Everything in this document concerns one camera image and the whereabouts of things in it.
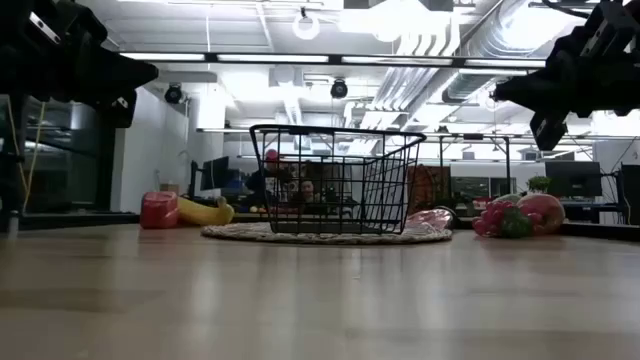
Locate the person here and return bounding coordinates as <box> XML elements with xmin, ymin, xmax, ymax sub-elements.
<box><xmin>294</xmin><ymin>178</ymin><xmax>321</xmax><ymax>205</ymax></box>
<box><xmin>244</xmin><ymin>148</ymin><xmax>294</xmax><ymax>207</ymax></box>

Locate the pink peach fruit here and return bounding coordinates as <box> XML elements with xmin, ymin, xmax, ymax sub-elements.
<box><xmin>499</xmin><ymin>193</ymin><xmax>567</xmax><ymax>236</ymax></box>

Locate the round white ceiling lamp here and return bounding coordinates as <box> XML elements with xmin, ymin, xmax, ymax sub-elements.
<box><xmin>291</xmin><ymin>7</ymin><xmax>321</xmax><ymax>41</ymax></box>

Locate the red patterned wall hanging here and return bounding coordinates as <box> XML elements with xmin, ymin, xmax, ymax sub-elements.
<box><xmin>407</xmin><ymin>164</ymin><xmax>451</xmax><ymax>214</ymax></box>

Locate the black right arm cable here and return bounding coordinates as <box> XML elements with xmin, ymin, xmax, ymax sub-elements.
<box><xmin>541</xmin><ymin>0</ymin><xmax>592</xmax><ymax>20</ymax></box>

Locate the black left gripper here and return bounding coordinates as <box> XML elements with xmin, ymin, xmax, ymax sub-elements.
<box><xmin>0</xmin><ymin>0</ymin><xmax>159</xmax><ymax>129</ymax></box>

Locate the black desk stand frame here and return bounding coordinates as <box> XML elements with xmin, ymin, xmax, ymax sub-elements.
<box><xmin>438</xmin><ymin>133</ymin><xmax>512</xmax><ymax>204</ymax></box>

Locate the silver ventilation duct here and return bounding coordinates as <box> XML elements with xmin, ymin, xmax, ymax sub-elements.
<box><xmin>442</xmin><ymin>0</ymin><xmax>551</xmax><ymax>105</ymax></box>

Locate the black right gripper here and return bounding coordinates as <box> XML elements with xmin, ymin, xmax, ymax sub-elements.
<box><xmin>491</xmin><ymin>0</ymin><xmax>640</xmax><ymax>152</ymax></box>

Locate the round woven placemat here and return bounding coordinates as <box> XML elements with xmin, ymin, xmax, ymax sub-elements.
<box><xmin>200</xmin><ymin>221</ymin><xmax>454</xmax><ymax>246</ymax></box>

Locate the green potted plant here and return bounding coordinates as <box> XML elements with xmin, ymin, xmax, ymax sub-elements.
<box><xmin>526</xmin><ymin>175</ymin><xmax>552</xmax><ymax>195</ymax></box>

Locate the black frame post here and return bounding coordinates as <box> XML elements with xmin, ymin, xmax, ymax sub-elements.
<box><xmin>0</xmin><ymin>94</ymin><xmax>27</xmax><ymax>237</ymax></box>

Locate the yellow banana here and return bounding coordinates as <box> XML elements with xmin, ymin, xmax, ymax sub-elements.
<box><xmin>177</xmin><ymin>195</ymin><xmax>236</xmax><ymax>227</ymax></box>

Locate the yellow power cable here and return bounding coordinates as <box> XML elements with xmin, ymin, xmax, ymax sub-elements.
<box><xmin>5</xmin><ymin>99</ymin><xmax>47</xmax><ymax>214</ymax></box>

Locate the black wire basket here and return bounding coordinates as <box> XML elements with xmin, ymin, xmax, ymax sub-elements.
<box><xmin>248</xmin><ymin>123</ymin><xmax>428</xmax><ymax>236</ymax></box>

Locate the black computer monitor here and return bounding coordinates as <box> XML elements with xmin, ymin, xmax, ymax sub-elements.
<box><xmin>544</xmin><ymin>160</ymin><xmax>603</xmax><ymax>198</ymax></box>
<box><xmin>619</xmin><ymin>163</ymin><xmax>640</xmax><ymax>226</ymax></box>
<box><xmin>188</xmin><ymin>155</ymin><xmax>231</xmax><ymax>199</ymax></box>

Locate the pink grape bunch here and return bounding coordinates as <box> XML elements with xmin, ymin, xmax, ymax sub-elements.
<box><xmin>472</xmin><ymin>199</ymin><xmax>535</xmax><ymax>239</ymax></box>

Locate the black overhead light beam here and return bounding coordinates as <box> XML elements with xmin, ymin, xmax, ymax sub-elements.
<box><xmin>117</xmin><ymin>51</ymin><xmax>549</xmax><ymax>69</ymax></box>

